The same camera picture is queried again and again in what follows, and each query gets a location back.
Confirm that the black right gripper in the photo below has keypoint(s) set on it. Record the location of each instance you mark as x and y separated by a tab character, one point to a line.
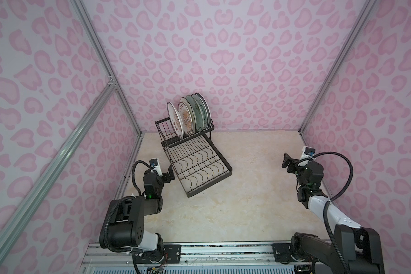
293	164

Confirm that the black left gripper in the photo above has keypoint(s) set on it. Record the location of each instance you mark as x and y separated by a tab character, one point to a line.
166	174

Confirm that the orange sunburst plate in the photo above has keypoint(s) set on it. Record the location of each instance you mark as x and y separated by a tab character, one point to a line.
187	116
176	120

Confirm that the light blue flower plate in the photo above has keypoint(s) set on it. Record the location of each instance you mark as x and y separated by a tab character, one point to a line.
199	121

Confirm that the dark green rim plate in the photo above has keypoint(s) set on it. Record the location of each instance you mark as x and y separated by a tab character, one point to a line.
206	108

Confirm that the cream floral rim plate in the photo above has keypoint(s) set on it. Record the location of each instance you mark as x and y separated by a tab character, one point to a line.
188	116

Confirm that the white plate quatrefoil emblem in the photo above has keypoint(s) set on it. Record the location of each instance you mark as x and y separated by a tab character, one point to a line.
206	119

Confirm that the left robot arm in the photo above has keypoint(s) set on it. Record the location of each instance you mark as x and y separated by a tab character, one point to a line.
123	229

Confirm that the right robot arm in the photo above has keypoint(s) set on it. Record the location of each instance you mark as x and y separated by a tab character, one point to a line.
335	233

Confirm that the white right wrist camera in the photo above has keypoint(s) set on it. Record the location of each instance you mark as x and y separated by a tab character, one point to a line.
308	153

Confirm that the black wire dish rack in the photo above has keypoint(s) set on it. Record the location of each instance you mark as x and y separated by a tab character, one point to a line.
196	161

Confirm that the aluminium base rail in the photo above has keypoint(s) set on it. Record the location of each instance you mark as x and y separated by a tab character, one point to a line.
201	258

